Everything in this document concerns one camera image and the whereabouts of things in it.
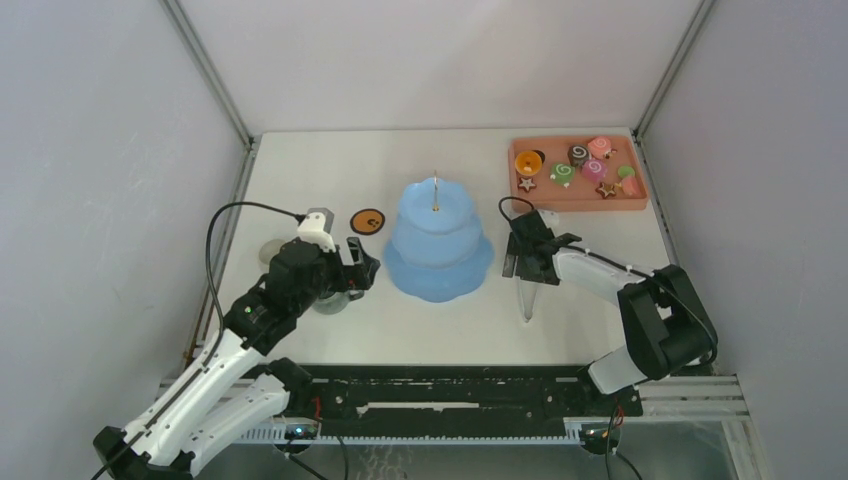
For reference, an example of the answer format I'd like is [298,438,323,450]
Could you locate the black left camera cable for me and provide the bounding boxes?
[198,201,306,359]

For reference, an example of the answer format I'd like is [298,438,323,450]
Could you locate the brown swirl roll cake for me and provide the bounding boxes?
[567,144,592,169]

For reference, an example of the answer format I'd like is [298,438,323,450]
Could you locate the orange round jelly cake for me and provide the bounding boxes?
[513,150,544,177]

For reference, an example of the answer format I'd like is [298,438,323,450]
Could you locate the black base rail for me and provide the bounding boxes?
[231,364,654,440]

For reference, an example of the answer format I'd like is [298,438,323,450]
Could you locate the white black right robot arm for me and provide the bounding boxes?
[503,210,718,416]

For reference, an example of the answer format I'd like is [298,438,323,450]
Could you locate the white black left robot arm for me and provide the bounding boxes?
[93,237,380,479]

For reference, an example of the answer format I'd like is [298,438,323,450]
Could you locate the white star cookie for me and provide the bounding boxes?
[517,177,537,193]

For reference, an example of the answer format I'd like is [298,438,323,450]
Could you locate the light pink swirl roll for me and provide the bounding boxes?
[587,136,617,160]

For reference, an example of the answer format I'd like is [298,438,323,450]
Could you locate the magenta swirl roll cake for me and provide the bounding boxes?
[581,158,608,184]

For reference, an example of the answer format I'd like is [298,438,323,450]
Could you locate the pink rectangular tray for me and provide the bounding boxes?
[507,134,650,213]

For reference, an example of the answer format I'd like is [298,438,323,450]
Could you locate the blue three-tier cake stand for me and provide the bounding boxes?
[382,176,494,303]

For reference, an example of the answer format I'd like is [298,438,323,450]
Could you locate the green macaron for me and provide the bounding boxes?
[617,165,636,179]

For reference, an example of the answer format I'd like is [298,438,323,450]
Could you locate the orange round coaster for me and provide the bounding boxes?
[349,208,386,236]

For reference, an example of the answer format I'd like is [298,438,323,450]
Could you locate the dark green glazed mug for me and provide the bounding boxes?
[312,290,365,315]

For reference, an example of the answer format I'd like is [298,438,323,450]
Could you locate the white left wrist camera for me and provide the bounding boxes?
[297,207,336,253]

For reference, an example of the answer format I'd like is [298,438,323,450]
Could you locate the green swirl roll cake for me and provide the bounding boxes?
[549,163,577,188]

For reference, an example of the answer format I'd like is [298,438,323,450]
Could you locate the pink cake slice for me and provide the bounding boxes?
[619,175,643,197]

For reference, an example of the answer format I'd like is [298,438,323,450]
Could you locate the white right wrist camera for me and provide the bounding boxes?
[538,209,560,229]

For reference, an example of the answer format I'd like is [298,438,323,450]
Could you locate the white speckled mug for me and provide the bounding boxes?
[258,239,285,265]

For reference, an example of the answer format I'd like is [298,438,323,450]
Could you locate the brown star cookie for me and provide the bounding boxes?
[595,182,617,199]

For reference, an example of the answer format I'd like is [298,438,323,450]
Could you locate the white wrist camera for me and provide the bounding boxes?
[297,207,336,253]
[538,209,560,229]

